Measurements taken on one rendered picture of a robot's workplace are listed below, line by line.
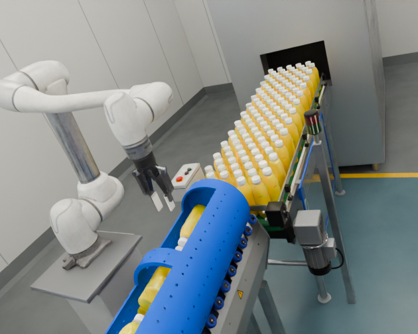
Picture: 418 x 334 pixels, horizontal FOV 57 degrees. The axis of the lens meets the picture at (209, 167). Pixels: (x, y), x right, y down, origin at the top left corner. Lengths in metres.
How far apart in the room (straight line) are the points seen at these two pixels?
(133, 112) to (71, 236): 0.76
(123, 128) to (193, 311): 0.59
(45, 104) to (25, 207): 2.84
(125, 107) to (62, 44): 3.55
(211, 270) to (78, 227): 0.71
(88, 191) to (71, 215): 0.15
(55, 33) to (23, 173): 1.56
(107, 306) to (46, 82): 0.99
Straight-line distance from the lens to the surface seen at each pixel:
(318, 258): 1.91
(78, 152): 1.78
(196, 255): 1.28
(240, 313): 1.53
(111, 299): 1.87
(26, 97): 1.53
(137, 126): 1.22
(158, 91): 1.32
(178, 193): 1.92
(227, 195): 1.49
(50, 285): 1.86
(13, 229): 4.20
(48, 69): 1.70
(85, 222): 1.80
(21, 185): 4.22
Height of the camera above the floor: 1.99
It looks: 27 degrees down
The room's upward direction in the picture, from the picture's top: 21 degrees counter-clockwise
